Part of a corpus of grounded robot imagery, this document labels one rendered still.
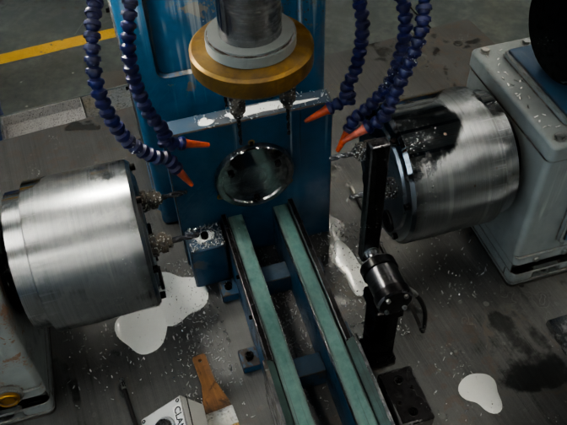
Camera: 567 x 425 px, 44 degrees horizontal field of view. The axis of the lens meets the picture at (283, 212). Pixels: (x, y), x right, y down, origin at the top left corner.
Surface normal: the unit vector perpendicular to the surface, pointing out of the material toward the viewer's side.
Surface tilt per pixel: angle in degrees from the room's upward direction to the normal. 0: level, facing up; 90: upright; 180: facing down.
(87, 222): 28
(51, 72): 0
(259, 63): 90
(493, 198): 80
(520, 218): 90
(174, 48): 90
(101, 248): 47
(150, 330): 0
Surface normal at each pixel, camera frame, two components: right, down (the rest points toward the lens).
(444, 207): 0.28, 0.58
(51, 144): -0.03, -0.67
